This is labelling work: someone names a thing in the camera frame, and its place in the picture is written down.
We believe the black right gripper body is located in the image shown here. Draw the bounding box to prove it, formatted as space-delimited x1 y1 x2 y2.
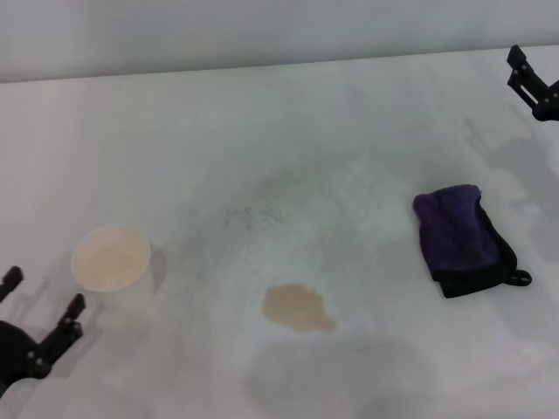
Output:
545 79 559 122

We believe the white paper cup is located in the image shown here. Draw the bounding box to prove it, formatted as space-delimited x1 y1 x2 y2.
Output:
71 224 158 316

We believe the purple rag with black trim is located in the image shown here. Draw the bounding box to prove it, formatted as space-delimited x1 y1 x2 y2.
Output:
412 183 533 300

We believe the brown water stain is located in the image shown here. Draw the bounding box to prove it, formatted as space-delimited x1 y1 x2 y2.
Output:
261 283 337 336

